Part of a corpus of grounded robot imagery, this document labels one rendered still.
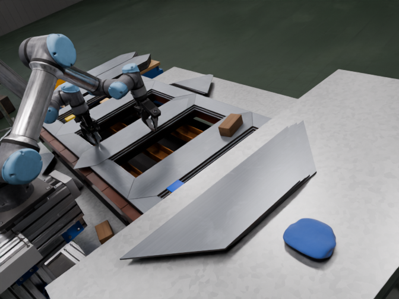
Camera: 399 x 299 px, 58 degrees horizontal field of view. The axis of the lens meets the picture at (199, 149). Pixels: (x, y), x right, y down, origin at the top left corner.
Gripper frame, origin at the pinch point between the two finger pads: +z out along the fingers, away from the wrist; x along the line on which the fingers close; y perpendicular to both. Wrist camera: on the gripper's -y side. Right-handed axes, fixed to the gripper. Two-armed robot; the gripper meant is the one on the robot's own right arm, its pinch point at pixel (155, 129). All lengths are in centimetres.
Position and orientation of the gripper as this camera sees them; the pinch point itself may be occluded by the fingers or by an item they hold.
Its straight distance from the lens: 186.0
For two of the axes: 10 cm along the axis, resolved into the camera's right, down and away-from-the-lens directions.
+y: -6.2, -3.2, 7.1
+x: -7.4, 5.3, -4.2
